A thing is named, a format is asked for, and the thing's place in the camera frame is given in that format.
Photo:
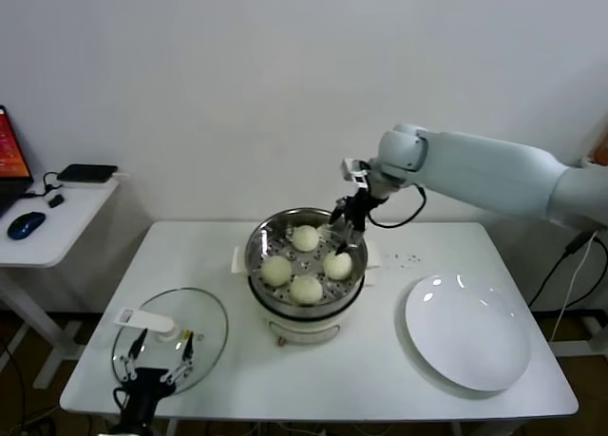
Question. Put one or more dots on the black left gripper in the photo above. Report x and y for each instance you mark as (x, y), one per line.
(145, 398)

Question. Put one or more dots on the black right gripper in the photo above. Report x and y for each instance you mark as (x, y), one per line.
(357, 213)

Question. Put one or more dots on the white steamed baozi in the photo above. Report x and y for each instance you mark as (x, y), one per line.
(338, 266)
(304, 238)
(306, 289)
(275, 271)

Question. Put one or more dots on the stainless steel steamer basket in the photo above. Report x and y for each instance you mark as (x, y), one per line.
(266, 236)

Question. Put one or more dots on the dark crumbs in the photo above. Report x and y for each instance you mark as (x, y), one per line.
(412, 259)

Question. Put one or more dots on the white electric cooker pot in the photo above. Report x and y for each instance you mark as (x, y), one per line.
(304, 324)

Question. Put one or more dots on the small white desk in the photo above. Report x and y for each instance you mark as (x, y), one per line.
(47, 246)

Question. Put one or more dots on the large white plate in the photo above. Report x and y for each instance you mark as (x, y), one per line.
(465, 331)

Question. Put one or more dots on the blue computer mouse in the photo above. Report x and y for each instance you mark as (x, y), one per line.
(26, 224)

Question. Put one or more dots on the flat black device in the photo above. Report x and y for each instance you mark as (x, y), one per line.
(85, 174)

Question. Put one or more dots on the laptop with red screen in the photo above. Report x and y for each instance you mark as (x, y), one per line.
(9, 156)

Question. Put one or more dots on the orange object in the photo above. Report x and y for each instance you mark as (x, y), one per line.
(603, 148)

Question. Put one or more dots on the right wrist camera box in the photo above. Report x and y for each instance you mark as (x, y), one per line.
(354, 171)

